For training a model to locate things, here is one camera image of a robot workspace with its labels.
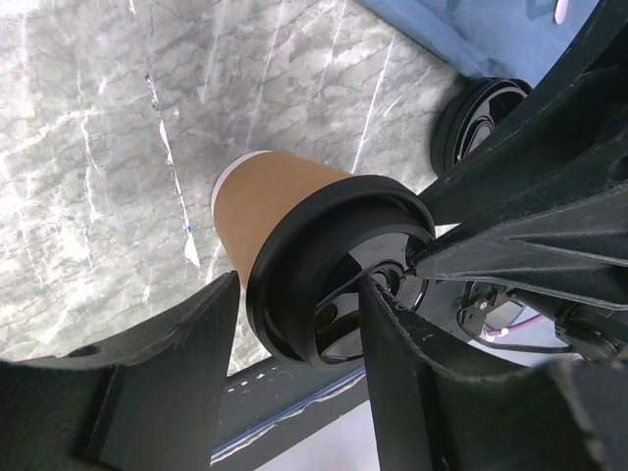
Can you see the blue letter-print cloth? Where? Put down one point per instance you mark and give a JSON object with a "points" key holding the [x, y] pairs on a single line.
{"points": [[506, 39]]}

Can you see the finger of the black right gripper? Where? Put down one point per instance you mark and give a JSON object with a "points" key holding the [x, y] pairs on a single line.
{"points": [[572, 126]]}

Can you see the black coffee cup lid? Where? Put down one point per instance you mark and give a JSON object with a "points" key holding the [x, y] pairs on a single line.
{"points": [[302, 298]]}

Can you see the black lid stack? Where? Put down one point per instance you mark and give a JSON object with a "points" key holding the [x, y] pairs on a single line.
{"points": [[471, 116]]}

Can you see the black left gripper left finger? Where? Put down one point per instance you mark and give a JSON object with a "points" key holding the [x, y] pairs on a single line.
{"points": [[145, 399]]}

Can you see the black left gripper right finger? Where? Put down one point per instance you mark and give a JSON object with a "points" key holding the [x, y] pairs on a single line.
{"points": [[439, 403]]}

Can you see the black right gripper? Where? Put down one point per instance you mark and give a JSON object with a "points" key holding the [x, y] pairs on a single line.
{"points": [[563, 239]]}

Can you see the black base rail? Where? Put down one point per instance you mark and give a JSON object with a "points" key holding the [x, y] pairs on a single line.
{"points": [[270, 407]]}

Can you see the brown paper coffee cup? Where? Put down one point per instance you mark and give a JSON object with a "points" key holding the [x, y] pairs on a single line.
{"points": [[255, 193]]}

